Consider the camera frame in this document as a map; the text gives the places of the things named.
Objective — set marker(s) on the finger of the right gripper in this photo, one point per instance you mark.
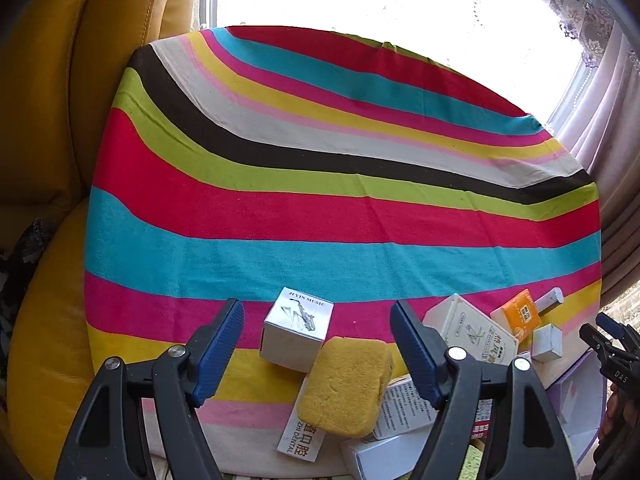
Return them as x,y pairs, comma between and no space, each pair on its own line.
598,343
623,336

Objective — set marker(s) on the beige patterned curtain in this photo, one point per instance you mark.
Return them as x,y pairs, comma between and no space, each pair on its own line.
602,133

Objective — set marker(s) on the plain white cube box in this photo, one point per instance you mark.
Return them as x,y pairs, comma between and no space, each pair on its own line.
547,344

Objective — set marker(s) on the yellow leather armchair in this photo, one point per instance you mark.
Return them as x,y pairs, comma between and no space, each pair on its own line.
61,63

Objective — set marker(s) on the cream herbal tall box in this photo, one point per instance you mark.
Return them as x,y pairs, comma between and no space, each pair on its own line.
462,325

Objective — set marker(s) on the grey plain box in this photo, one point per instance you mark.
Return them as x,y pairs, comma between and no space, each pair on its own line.
391,458

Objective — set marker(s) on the orange tissue pack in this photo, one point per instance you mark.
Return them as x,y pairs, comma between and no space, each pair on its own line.
519,316

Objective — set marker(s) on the white green-edged box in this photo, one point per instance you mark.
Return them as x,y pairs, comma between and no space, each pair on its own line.
402,410

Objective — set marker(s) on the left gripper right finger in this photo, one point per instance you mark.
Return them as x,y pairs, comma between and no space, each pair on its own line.
525,439

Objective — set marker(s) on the white dental long box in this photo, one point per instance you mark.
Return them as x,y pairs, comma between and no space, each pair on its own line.
299,439

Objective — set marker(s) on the purple open cardboard box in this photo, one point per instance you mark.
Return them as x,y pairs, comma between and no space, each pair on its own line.
578,398

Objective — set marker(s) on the yellow sponge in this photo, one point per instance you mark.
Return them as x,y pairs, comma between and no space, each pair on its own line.
345,387

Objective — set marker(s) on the green round sponge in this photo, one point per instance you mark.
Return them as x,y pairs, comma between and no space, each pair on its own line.
471,464

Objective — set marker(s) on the white saxophone cube box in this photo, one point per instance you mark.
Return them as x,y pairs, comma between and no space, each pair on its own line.
295,329

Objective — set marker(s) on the rainbow striped cloth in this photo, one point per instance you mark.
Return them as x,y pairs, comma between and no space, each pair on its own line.
239,161

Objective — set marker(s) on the small brown white box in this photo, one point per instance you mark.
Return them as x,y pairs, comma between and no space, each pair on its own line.
551,299

